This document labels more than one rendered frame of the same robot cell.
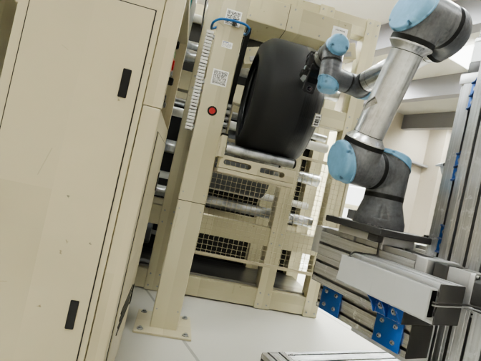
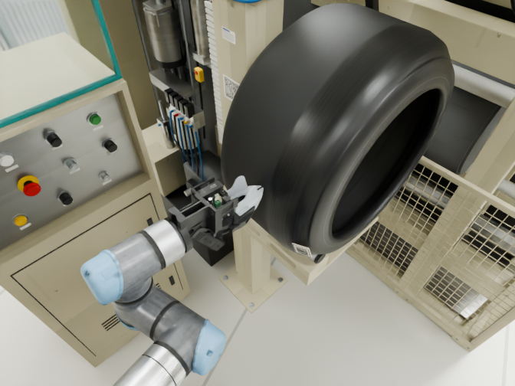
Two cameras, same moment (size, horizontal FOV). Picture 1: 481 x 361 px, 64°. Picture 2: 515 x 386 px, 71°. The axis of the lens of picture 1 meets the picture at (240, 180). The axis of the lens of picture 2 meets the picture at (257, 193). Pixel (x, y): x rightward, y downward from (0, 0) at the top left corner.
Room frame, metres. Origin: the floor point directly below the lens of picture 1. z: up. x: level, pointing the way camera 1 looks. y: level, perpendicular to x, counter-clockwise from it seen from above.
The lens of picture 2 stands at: (1.36, -0.58, 1.81)
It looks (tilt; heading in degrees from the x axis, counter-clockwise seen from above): 49 degrees down; 56
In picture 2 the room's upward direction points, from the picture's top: straight up
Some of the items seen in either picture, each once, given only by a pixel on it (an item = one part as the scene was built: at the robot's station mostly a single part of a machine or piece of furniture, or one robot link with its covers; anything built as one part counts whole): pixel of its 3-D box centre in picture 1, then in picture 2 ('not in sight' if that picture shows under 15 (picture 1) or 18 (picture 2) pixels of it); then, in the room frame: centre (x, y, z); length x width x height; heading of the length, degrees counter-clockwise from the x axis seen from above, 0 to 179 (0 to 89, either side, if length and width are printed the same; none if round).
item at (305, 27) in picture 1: (294, 29); not in sight; (2.24, -0.11, 1.71); 0.61 x 0.25 x 0.15; 99
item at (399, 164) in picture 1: (387, 172); not in sight; (1.17, -0.43, 0.88); 0.13 x 0.12 x 0.14; 114
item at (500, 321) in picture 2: (270, 208); (401, 228); (2.29, -0.21, 0.65); 0.90 x 0.02 x 0.70; 99
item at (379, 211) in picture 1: (381, 210); not in sight; (1.18, -0.44, 0.77); 0.15 x 0.15 x 0.10
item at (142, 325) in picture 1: (163, 323); (253, 279); (1.87, 0.21, 0.01); 0.27 x 0.27 x 0.02; 9
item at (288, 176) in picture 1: (255, 169); (276, 233); (1.79, -0.06, 0.84); 0.36 x 0.09 x 0.06; 99
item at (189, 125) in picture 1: (200, 81); (223, 83); (1.82, 0.29, 1.19); 0.05 x 0.04 x 0.48; 9
